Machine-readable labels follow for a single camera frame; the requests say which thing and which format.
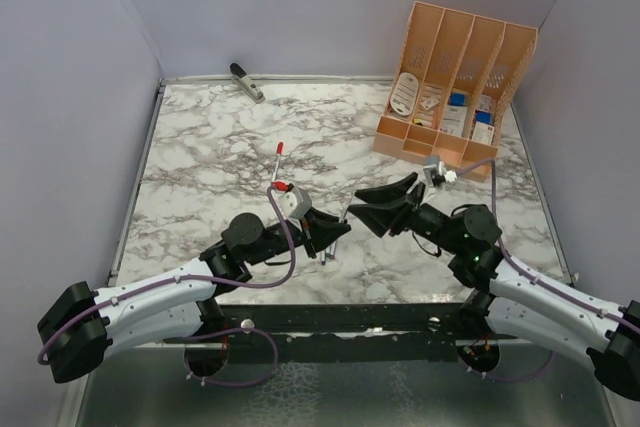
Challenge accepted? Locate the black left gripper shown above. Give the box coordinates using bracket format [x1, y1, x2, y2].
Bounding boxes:
[247, 207, 350, 267]

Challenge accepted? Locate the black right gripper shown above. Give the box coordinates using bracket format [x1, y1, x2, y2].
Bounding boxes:
[349, 171, 462, 254]

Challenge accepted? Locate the magenta-tipped white pen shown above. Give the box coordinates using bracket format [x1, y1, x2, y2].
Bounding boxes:
[339, 200, 352, 223]

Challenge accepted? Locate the red-tipped white pen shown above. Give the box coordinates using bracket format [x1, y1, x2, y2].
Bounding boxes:
[271, 142, 284, 183]

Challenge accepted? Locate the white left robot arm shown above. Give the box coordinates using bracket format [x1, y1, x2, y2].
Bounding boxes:
[37, 209, 351, 384]

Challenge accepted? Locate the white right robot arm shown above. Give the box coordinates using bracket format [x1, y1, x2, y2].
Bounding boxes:
[347, 174, 639, 401]

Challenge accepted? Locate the white oval perforated plate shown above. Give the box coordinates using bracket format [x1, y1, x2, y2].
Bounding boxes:
[389, 72, 420, 117]

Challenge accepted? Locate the white paper box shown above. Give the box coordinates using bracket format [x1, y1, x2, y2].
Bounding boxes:
[440, 105, 468, 137]

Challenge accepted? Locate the orange desk organizer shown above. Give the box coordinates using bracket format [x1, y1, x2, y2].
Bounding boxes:
[373, 1, 538, 180]

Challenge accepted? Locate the blue white box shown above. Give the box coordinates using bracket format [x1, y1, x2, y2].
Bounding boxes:
[448, 92, 470, 107]

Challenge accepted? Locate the grey black stapler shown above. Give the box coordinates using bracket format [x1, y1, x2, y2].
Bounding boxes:
[229, 63, 264, 104]

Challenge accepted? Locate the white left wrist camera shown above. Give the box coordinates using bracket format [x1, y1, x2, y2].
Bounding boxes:
[272, 181, 312, 220]

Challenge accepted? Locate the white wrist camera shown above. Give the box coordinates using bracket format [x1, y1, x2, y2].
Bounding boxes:
[423, 155, 457, 188]
[272, 181, 312, 220]

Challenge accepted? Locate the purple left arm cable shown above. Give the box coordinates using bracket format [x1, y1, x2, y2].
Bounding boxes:
[37, 186, 296, 366]

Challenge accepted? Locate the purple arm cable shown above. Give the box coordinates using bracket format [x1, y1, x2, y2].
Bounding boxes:
[37, 186, 296, 366]
[454, 158, 631, 321]

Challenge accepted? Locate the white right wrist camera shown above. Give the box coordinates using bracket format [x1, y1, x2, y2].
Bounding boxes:
[423, 155, 457, 188]

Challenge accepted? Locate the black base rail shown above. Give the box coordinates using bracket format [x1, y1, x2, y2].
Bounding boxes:
[205, 303, 504, 363]

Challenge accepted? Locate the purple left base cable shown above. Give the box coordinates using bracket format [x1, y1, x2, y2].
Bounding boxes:
[183, 327, 280, 388]

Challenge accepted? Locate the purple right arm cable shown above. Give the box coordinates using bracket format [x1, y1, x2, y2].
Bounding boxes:
[454, 158, 631, 321]

